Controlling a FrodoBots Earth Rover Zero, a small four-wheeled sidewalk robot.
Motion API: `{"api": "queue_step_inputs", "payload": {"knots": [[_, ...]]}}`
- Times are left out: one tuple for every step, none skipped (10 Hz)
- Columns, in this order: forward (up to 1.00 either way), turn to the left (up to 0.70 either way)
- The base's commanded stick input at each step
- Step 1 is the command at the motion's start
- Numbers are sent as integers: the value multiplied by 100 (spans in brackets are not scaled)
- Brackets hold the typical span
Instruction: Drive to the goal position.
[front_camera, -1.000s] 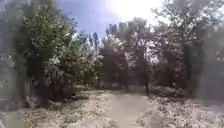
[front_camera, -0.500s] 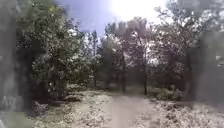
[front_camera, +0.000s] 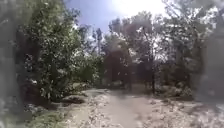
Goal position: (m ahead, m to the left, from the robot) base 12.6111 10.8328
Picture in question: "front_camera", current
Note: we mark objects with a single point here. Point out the pale stony dirt path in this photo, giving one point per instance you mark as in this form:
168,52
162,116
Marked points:
123,113

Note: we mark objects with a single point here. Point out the wood of green trees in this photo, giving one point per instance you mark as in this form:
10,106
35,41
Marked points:
53,56

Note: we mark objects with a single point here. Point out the dry grass verge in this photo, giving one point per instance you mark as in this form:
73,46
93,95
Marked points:
46,119

